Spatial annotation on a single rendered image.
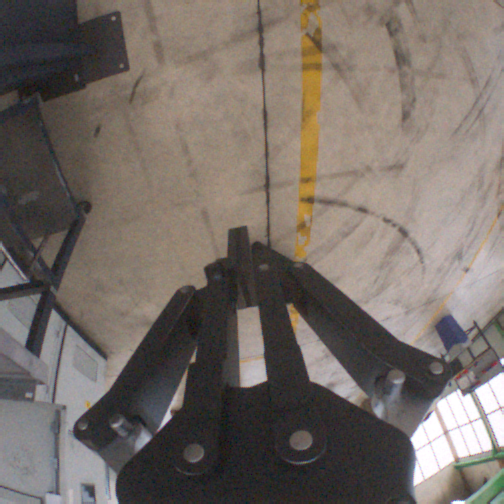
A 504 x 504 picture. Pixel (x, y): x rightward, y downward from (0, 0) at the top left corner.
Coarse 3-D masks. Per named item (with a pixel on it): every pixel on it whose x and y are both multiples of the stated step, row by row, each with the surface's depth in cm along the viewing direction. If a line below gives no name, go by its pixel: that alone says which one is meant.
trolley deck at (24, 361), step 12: (0, 336) 39; (0, 348) 38; (12, 348) 42; (24, 348) 46; (0, 360) 40; (12, 360) 40; (24, 360) 45; (36, 360) 49; (12, 372) 44; (24, 372) 45; (36, 372) 48
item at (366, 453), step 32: (256, 384) 8; (256, 416) 6; (352, 416) 6; (160, 448) 6; (256, 448) 6; (352, 448) 5; (384, 448) 5; (128, 480) 5; (160, 480) 5; (224, 480) 5; (256, 480) 5; (288, 480) 5; (320, 480) 4; (352, 480) 4; (384, 480) 4
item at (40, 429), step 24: (0, 408) 53; (24, 408) 58; (48, 408) 63; (0, 432) 46; (24, 432) 52; (48, 432) 56; (0, 456) 40; (24, 456) 45; (48, 456) 50; (0, 480) 34; (24, 480) 39; (48, 480) 44
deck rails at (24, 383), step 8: (0, 376) 45; (8, 376) 45; (16, 376) 45; (24, 376) 45; (32, 376) 46; (0, 384) 44; (8, 384) 44; (16, 384) 45; (24, 384) 45; (32, 384) 46; (0, 392) 42; (8, 392) 43; (16, 392) 43; (24, 392) 44; (32, 392) 44; (16, 400) 42; (24, 400) 42; (32, 400) 43
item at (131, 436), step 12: (120, 420) 7; (132, 420) 7; (120, 432) 7; (132, 432) 7; (144, 432) 7; (108, 444) 6; (120, 444) 6; (132, 444) 6; (144, 444) 7; (108, 456) 6; (120, 456) 6; (132, 456) 6; (120, 468) 6
